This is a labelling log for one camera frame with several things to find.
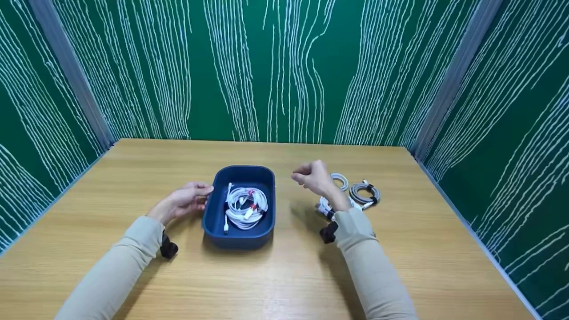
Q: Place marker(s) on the person's right hand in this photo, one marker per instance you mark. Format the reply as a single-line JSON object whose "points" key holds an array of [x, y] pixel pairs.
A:
{"points": [[321, 182]]}

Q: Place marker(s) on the person's left hand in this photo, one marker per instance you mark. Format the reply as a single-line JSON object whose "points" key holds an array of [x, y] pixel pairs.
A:
{"points": [[178, 203]]}

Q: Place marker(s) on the person's right fingers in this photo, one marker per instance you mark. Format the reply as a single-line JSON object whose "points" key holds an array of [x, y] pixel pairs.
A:
{"points": [[305, 174]]}

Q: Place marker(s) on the person's left fingers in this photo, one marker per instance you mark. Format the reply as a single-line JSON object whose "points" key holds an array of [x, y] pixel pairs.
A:
{"points": [[199, 191]]}

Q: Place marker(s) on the person's left forearm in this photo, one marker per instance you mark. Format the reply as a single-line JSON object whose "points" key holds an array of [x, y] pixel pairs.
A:
{"points": [[116, 271]]}

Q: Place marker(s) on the person's right forearm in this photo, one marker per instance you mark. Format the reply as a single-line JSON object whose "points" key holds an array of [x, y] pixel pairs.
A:
{"points": [[372, 271]]}

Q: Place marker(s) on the dark blue plastic tray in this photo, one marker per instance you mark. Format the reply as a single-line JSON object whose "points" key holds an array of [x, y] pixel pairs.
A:
{"points": [[240, 231]]}

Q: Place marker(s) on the black wrist band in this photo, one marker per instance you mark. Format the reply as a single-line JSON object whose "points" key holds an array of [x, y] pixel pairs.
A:
{"points": [[329, 230], [168, 246]]}

